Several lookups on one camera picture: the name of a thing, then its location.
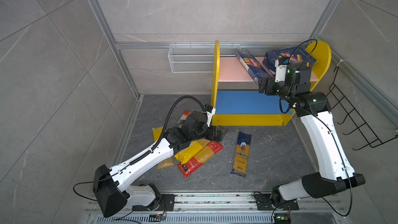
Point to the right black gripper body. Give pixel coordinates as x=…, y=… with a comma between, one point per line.
x=278, y=88

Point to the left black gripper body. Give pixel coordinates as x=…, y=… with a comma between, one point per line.
x=209, y=132

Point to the blue Barilla spaghetti bag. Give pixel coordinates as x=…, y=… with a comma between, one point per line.
x=252, y=66

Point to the blue Barilla rigatoni box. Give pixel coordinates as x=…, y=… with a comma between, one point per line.
x=295, y=55

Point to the blue yellow spaghetti bag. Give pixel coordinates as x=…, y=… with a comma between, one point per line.
x=241, y=155

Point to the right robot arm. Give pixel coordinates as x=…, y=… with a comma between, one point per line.
x=335, y=173

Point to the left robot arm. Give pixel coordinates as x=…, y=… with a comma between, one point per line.
x=113, y=187

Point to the red yellow pasta bag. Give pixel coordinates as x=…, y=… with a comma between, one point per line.
x=200, y=158

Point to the yellow shelf unit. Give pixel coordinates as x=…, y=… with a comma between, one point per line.
x=238, y=101

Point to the small tan pasta bag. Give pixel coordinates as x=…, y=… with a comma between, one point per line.
x=165, y=163

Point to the red white spaghetti bag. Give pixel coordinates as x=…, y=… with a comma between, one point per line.
x=184, y=116

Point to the yellow Pastatime spaghetti bag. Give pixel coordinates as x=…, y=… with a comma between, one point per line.
x=186, y=154

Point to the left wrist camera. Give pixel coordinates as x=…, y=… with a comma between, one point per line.
x=209, y=112

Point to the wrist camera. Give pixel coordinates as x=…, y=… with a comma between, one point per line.
x=209, y=112
x=281, y=67

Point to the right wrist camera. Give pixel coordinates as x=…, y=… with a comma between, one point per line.
x=281, y=67

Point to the aluminium mounting rail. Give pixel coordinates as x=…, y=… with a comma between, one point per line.
x=223, y=208

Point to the black wire hook rack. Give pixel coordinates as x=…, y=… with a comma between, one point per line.
x=360, y=126

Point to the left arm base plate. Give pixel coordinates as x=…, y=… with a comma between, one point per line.
x=165, y=201

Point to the white wire mesh basket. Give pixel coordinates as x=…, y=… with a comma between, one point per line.
x=192, y=58

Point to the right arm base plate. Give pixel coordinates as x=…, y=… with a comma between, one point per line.
x=267, y=202

